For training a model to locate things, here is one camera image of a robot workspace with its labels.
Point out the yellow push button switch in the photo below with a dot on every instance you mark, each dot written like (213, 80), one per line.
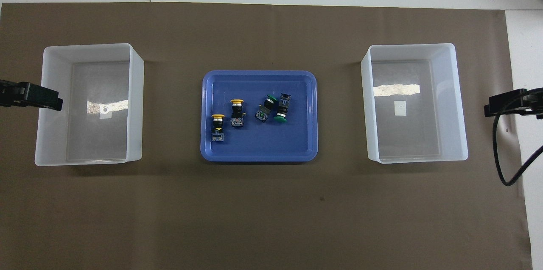
(237, 111)
(217, 122)

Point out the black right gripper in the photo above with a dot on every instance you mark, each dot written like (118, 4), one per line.
(536, 102)

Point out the green push button switch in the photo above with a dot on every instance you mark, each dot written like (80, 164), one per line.
(267, 105)
(282, 109)

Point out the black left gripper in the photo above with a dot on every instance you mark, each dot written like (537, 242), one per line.
(10, 94)

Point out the blue plastic tray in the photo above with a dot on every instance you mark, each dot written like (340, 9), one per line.
(275, 147)

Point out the translucent white plastic box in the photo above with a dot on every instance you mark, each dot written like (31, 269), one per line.
(403, 134)
(97, 75)

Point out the plain small white sticker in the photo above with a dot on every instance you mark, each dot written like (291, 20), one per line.
(400, 108)

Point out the brown paper table mat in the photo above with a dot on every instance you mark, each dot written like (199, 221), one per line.
(271, 219)

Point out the small white sticker with hole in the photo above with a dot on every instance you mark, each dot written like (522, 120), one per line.
(104, 113)

